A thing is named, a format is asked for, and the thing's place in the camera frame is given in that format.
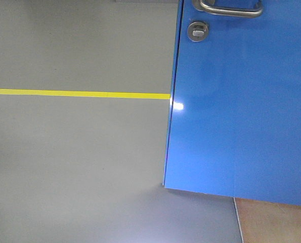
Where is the plywood base platform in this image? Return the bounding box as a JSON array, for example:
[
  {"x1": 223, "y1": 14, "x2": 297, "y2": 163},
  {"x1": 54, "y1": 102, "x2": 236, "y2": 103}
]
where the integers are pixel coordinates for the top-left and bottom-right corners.
[{"x1": 234, "y1": 198, "x2": 301, "y2": 242}]

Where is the blue door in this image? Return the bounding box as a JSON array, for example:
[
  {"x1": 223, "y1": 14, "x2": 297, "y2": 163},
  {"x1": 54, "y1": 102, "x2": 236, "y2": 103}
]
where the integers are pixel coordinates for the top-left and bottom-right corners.
[{"x1": 163, "y1": 1, "x2": 301, "y2": 206}]

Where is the silver door lever handle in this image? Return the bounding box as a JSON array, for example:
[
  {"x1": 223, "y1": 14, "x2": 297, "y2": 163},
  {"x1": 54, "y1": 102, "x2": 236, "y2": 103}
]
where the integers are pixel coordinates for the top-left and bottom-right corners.
[{"x1": 192, "y1": 1, "x2": 264, "y2": 18}]

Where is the silver thumb turn lock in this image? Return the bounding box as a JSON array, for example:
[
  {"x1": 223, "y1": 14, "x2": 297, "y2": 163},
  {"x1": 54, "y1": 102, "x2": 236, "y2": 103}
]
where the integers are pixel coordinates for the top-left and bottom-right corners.
[{"x1": 187, "y1": 21, "x2": 209, "y2": 42}]

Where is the yellow floor tape line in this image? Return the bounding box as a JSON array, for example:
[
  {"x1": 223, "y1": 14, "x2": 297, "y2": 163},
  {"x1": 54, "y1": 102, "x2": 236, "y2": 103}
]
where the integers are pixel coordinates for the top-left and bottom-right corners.
[{"x1": 0, "y1": 89, "x2": 170, "y2": 100}]

